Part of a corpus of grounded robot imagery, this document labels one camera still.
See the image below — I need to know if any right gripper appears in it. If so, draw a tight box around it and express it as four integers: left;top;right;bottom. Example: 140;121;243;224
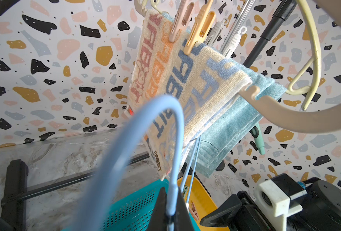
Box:
200;191;276;231

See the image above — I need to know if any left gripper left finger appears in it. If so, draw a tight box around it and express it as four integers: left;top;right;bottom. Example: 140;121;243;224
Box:
147;187;167;231

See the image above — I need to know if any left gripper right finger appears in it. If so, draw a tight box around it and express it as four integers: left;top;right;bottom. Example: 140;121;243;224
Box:
174;192;194;231

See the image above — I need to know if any blue wire hanger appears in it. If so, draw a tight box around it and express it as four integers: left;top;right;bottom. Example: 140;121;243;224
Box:
69;95;184;231

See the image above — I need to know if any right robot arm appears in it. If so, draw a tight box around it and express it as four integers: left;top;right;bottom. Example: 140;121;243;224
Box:
200;178;341;231

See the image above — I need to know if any beige plastic hanger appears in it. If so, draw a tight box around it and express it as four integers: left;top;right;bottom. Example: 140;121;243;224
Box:
239;1;341;134

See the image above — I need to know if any cream plastic hanger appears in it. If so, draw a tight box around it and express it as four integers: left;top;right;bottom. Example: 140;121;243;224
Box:
285;0;323;112

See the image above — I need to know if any teal plastic basket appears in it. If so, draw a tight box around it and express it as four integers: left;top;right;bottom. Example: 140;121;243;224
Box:
60;178;201;231

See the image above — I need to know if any yellow plastic tray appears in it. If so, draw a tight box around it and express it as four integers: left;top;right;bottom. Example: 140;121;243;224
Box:
189;178;230;231

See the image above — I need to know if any light teal towel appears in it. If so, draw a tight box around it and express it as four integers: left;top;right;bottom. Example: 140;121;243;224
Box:
196;64;287;178

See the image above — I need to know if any mint green microphone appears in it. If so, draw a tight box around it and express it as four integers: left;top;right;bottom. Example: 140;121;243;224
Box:
250;123;265;155

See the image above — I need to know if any cream RABBIT lettered towel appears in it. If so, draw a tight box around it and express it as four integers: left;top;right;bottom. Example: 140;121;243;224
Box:
128;10;252;162

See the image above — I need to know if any black clothes rack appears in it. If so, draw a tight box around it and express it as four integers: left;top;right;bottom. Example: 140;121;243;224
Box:
0;0;298;231

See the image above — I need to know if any white clothespin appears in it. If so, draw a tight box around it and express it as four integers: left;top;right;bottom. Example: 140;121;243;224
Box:
204;18;229;47
221;26;247;57

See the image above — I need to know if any yellow clothespin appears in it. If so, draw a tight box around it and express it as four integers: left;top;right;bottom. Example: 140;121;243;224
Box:
183;0;216;55

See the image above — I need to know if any beige pink clothespin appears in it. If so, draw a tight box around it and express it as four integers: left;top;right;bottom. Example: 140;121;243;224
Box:
169;0;194;42

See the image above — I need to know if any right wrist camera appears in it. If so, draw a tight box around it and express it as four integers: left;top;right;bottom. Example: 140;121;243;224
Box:
254;173;307;231

